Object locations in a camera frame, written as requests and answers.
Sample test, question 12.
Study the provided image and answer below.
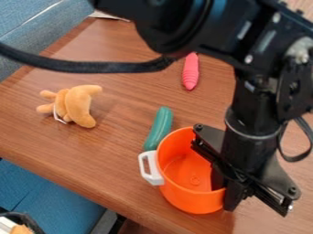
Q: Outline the orange plush animal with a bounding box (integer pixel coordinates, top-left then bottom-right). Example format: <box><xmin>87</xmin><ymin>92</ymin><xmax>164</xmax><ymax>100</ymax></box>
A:
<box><xmin>35</xmin><ymin>84</ymin><xmax>104</xmax><ymax>129</ymax></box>

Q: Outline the black cable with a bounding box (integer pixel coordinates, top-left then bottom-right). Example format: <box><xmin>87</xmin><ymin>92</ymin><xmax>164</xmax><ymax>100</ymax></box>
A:
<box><xmin>0</xmin><ymin>41</ymin><xmax>178</xmax><ymax>74</ymax></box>
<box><xmin>277</xmin><ymin>115</ymin><xmax>313</xmax><ymax>164</ymax></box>

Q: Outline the pink ribbed toy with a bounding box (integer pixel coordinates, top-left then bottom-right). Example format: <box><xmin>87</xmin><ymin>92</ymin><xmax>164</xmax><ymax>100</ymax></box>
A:
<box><xmin>180</xmin><ymin>51</ymin><xmax>201</xmax><ymax>91</ymax></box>

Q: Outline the orange pot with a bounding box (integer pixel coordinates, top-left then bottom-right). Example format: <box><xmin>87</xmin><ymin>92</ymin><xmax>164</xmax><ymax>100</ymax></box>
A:
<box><xmin>136</xmin><ymin>125</ymin><xmax>228</xmax><ymax>215</ymax></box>

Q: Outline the green toy cucumber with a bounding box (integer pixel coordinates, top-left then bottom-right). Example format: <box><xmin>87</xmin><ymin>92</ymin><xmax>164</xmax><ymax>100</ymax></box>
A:
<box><xmin>143</xmin><ymin>105</ymin><xmax>176</xmax><ymax>152</ymax></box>

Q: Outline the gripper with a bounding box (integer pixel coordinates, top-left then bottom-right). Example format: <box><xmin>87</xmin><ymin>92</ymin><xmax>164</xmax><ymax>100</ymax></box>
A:
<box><xmin>189</xmin><ymin>107</ymin><xmax>304</xmax><ymax>218</ymax></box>

